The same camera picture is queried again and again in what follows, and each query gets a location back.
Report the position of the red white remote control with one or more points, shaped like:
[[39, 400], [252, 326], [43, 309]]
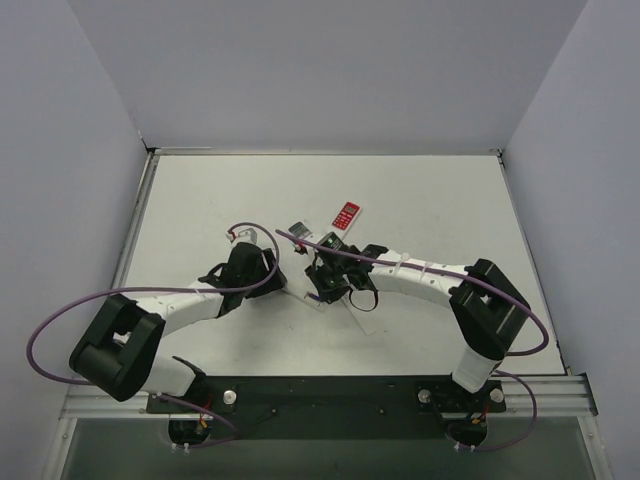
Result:
[[346, 217]]

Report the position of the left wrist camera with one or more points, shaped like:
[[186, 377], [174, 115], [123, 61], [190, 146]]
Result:
[[244, 235]]

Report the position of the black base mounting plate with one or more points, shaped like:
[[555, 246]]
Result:
[[407, 407]]

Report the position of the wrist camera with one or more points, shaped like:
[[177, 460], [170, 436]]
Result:
[[303, 244], [244, 235]]

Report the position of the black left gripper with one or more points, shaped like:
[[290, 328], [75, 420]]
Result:
[[270, 272]]

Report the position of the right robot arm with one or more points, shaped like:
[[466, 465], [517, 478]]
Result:
[[486, 305]]

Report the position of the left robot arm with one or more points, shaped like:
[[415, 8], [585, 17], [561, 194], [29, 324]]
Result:
[[118, 352]]

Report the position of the grey white remote control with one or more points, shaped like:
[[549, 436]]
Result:
[[300, 231]]

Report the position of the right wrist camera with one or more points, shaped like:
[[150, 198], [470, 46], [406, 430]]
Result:
[[303, 244]]

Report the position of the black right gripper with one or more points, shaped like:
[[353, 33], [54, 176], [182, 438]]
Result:
[[323, 282]]

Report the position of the white battery cover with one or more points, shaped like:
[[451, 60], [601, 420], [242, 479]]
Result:
[[366, 323]]

